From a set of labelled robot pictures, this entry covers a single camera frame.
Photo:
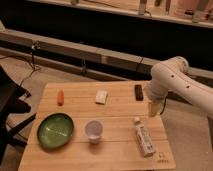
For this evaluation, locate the orange carrot toy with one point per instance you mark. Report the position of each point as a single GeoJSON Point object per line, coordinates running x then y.
{"type": "Point", "coordinates": [60, 98]}

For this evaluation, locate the black chair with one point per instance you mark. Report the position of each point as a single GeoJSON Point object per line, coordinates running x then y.
{"type": "Point", "coordinates": [10, 93]}

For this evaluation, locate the white sponge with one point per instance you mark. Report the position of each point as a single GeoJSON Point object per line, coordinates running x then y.
{"type": "Point", "coordinates": [101, 97]}

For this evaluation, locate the white plastic bottle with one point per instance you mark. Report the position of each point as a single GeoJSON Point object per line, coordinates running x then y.
{"type": "Point", "coordinates": [144, 138]}

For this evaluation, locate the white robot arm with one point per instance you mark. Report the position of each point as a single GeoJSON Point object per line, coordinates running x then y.
{"type": "Point", "coordinates": [170, 75]}

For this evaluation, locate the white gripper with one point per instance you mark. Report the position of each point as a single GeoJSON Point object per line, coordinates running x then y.
{"type": "Point", "coordinates": [154, 108]}

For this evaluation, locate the black rectangular block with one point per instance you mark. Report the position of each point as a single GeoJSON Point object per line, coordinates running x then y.
{"type": "Point", "coordinates": [138, 93]}

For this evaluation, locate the green bowl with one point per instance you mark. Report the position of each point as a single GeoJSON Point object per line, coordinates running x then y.
{"type": "Point", "coordinates": [55, 131]}

